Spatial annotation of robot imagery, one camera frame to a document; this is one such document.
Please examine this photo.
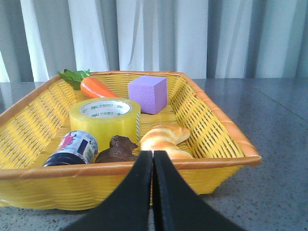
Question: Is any purple foam cube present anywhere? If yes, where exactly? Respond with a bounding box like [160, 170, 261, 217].
[128, 76, 167, 114]

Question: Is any yellow woven basket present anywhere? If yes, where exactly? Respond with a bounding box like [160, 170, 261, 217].
[0, 72, 262, 210]

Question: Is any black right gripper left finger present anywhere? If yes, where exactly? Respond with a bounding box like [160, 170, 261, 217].
[63, 151, 153, 231]

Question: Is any grey white curtain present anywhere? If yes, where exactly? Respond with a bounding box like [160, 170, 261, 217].
[0, 0, 308, 82]

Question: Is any toy croissant bread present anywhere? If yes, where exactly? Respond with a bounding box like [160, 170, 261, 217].
[140, 125, 193, 160]

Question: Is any yellow tape roll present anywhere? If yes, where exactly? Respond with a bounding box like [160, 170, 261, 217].
[69, 97, 141, 152]

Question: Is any orange toy carrot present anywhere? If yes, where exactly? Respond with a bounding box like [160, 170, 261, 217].
[58, 69, 118, 98]

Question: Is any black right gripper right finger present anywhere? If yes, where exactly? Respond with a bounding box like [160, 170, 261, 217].
[152, 151, 243, 231]

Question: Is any brown toy animal figure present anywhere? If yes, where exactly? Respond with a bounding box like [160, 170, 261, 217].
[95, 135, 138, 163]

